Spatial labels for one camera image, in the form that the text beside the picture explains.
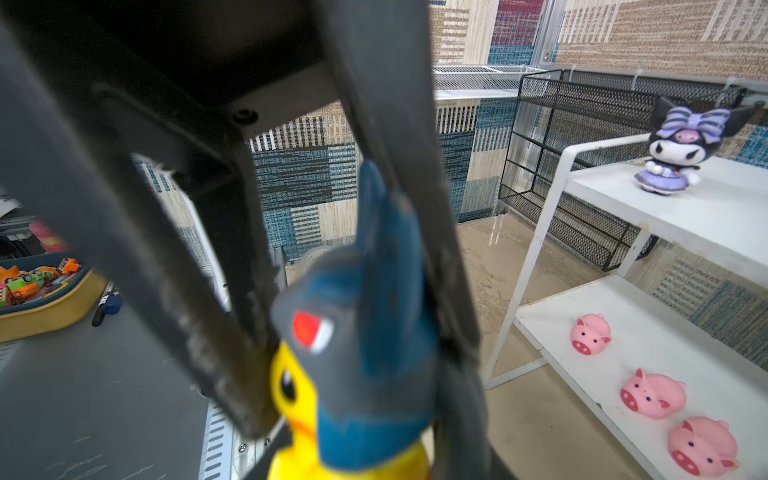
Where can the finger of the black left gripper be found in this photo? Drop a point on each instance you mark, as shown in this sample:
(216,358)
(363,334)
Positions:
(381,60)
(64,159)

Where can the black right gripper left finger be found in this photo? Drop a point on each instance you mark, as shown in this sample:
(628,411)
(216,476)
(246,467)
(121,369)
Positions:
(282,438)

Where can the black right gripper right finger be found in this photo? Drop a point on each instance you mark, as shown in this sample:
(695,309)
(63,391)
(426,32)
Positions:
(461,445)

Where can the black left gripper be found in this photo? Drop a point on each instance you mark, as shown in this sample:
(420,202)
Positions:
(204,73)

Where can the yellow toy figure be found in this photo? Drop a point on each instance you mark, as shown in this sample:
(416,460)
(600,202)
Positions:
(355,374)

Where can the pink pig toy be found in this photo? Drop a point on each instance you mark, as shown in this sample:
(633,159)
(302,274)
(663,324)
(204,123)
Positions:
(591,334)
(703,447)
(655,396)

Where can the black purple Kuromi figurine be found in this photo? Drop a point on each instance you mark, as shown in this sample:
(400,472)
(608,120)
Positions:
(682,139)

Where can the white two-tier shelf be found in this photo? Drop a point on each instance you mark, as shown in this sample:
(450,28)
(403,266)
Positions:
(723,220)

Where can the toy tray with cars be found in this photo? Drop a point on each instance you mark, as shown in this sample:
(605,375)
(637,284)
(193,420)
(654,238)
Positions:
(45,293)

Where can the white wire mesh basket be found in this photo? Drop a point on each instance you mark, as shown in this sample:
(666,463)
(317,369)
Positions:
(479,77)

